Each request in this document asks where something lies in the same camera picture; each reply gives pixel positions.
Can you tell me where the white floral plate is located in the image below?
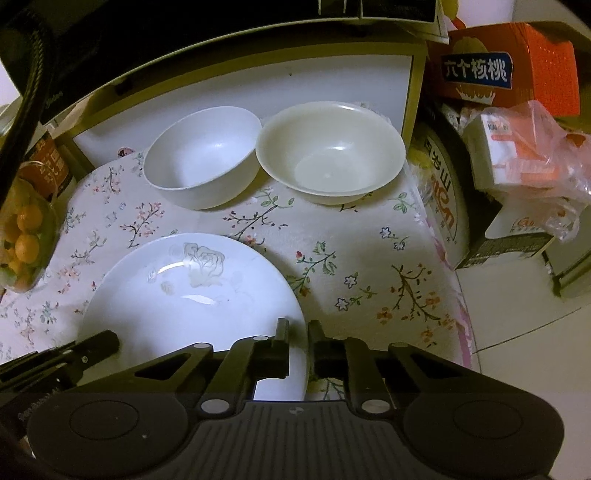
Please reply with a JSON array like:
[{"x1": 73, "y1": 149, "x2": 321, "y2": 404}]
[{"x1": 78, "y1": 233, "x2": 308, "y2": 401}]

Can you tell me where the floral tablecloth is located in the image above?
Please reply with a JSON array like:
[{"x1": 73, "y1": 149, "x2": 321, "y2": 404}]
[{"x1": 0, "y1": 103, "x2": 477, "y2": 402}]

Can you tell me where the cream bowl by microwave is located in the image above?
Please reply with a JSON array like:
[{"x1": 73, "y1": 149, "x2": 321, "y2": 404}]
[{"x1": 256, "y1": 101, "x2": 407, "y2": 205}]

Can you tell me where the white ceramic bowl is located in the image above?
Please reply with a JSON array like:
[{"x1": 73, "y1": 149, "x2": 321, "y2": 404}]
[{"x1": 143, "y1": 106, "x2": 262, "y2": 210}]

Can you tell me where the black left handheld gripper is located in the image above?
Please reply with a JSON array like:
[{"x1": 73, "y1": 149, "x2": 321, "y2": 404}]
[{"x1": 0, "y1": 329, "x2": 122, "y2": 444}]

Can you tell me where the glass jar of kumquats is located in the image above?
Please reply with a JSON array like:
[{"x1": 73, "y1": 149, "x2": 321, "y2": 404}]
[{"x1": 1, "y1": 161, "x2": 58, "y2": 293}]

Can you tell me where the plastic bag with boxes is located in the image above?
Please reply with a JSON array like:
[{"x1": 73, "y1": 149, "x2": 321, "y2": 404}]
[{"x1": 461, "y1": 100, "x2": 590, "y2": 242}]

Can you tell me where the tin can with red label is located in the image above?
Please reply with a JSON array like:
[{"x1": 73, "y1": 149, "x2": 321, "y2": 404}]
[{"x1": 20, "y1": 126, "x2": 75, "y2": 201}]

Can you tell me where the white microwave stand shelf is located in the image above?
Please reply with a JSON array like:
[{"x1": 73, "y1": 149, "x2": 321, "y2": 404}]
[{"x1": 49, "y1": 42, "x2": 427, "y2": 172}]

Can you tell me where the red walnut drink box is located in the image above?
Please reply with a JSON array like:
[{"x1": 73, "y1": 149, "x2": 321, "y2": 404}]
[{"x1": 428, "y1": 22, "x2": 580, "y2": 117}]

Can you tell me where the black microwave oven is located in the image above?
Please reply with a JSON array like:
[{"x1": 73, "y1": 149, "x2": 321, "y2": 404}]
[{"x1": 36, "y1": 0, "x2": 452, "y2": 126}]

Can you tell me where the black braided cable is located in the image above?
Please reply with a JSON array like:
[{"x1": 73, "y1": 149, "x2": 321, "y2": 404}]
[{"x1": 0, "y1": 27, "x2": 47, "y2": 195}]

